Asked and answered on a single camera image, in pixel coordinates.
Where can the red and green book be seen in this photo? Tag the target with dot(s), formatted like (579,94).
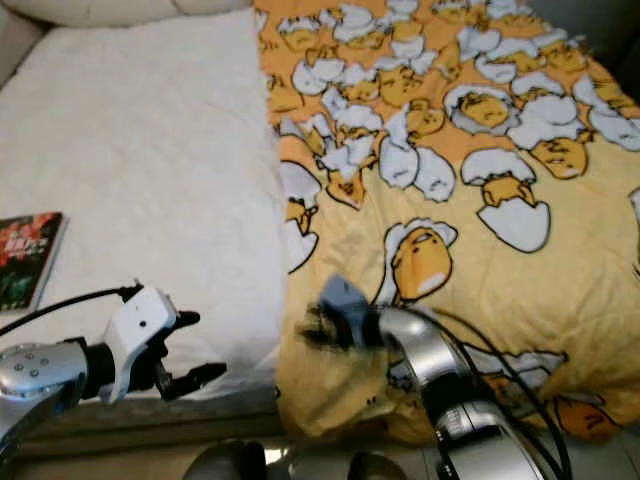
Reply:
(28,260)

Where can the yellow cartoon egg blanket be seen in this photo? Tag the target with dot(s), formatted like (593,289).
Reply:
(480,220)

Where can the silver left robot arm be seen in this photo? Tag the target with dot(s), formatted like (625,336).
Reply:
(40,370)

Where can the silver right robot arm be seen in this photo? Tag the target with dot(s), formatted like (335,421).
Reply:
(430,350)

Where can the white quilted mattress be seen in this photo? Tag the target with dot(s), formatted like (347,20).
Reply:
(140,150)

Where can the beige knotted pillow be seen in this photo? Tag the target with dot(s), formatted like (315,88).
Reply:
(120,8)

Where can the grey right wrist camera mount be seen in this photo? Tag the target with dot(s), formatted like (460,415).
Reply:
(342,298)

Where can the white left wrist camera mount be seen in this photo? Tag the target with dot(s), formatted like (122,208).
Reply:
(145,325)

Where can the grey upholstered bed frame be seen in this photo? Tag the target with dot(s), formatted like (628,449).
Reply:
(220,425)

